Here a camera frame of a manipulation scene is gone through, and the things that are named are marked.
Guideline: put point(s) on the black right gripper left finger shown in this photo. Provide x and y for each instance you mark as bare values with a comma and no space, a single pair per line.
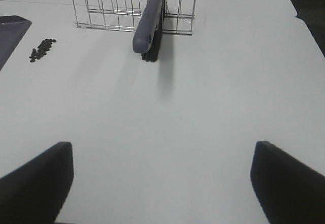
37,191

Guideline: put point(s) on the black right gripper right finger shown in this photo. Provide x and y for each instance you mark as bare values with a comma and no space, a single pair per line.
288,190

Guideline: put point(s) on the pile of coffee beans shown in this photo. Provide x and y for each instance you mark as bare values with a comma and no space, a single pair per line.
42,49

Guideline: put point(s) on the purple dustpan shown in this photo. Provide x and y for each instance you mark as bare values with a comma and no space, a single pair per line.
13,28

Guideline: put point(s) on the purple hand brush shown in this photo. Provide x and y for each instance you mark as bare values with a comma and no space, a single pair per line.
149,33

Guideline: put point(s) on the metal wire rack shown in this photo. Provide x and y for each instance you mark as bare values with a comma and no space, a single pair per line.
125,15

